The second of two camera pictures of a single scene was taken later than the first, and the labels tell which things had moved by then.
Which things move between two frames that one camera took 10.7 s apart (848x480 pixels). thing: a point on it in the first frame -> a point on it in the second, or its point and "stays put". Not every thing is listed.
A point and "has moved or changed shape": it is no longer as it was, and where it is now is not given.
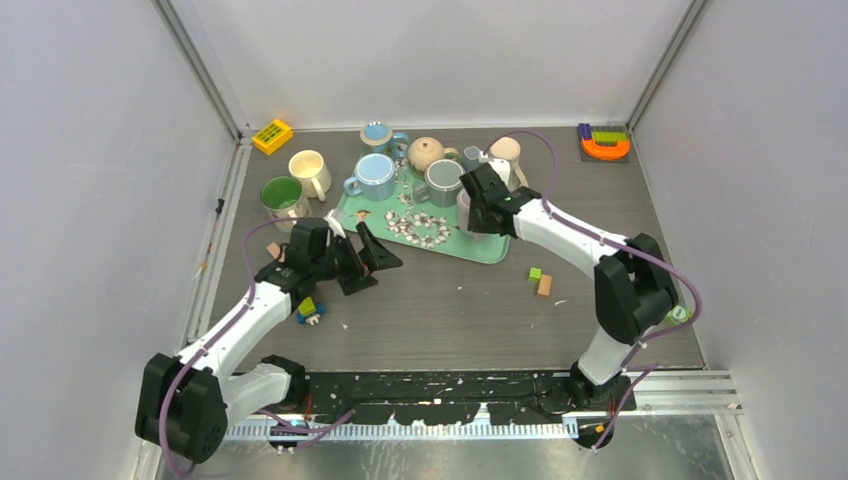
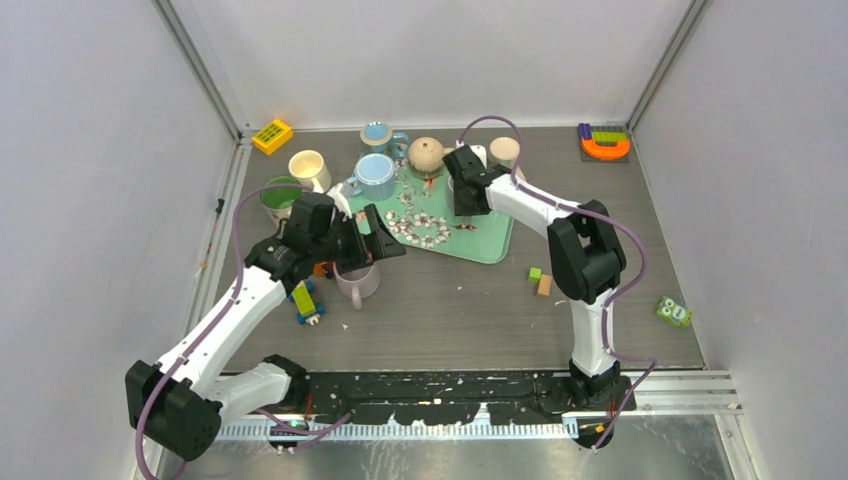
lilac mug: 463,202 has moved or changed shape
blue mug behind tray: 378,138 stays put
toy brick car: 309,312 stays put
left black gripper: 351,284 -> 360,256
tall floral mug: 504,153 stays put
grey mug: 443,179 has moved or changed shape
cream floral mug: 282,197 stays put
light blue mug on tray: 374,178 stays put
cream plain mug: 309,167 stays put
